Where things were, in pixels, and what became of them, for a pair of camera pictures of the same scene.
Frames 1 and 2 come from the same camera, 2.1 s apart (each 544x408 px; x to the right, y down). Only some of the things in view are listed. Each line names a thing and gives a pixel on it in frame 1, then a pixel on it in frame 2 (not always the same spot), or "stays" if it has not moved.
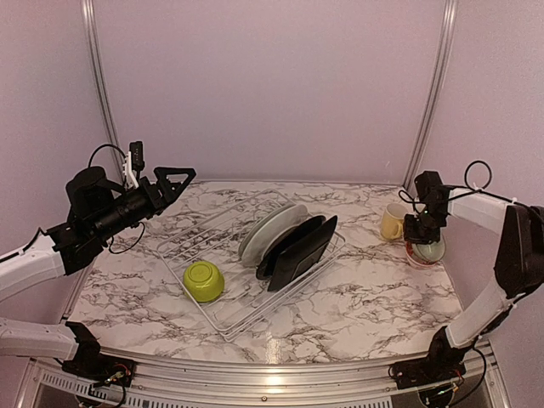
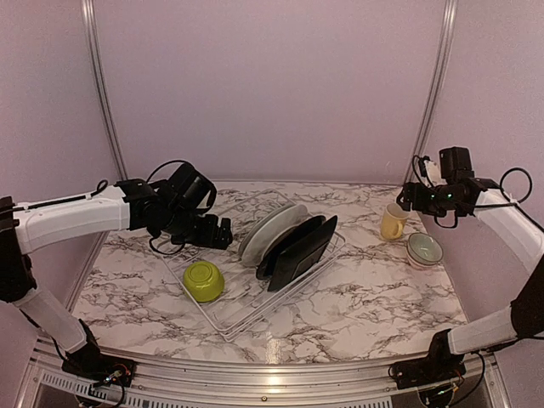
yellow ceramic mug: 392,222 stays
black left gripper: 167,196 → 207,237
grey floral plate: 266,228 stays
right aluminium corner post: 450,7 stays
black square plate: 303,255 stays
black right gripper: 410,235 → 411,192
